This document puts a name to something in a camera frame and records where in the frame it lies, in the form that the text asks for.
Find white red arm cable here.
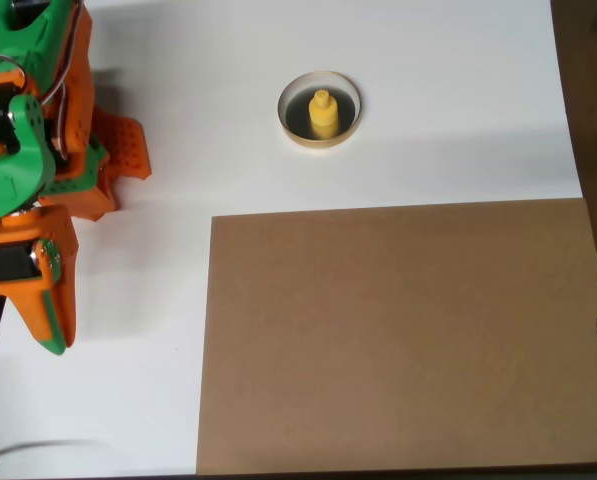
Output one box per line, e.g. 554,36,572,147
37,2,87,164

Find round white-rimmed dark bowl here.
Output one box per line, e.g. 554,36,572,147
276,70,364,150

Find white sheet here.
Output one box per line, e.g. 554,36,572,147
0,0,597,480

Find brown fibreboard panel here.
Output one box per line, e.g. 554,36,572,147
196,197,597,476

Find small yellow plastic piece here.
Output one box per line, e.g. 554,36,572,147
307,89,340,141

